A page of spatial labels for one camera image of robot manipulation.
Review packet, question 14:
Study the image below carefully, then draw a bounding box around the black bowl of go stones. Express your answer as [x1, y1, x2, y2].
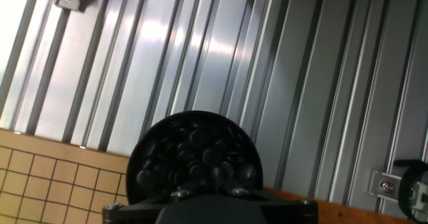
[126, 110, 264, 205]

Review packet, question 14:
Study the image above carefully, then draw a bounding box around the tan go board mat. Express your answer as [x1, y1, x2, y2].
[0, 128, 130, 224]

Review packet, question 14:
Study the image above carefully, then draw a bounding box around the aluminium camera post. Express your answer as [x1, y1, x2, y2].
[413, 180, 428, 212]

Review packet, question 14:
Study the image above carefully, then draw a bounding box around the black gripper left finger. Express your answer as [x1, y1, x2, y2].
[169, 180, 201, 200]

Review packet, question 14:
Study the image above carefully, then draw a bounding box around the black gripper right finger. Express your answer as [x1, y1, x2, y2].
[217, 179, 252, 198]

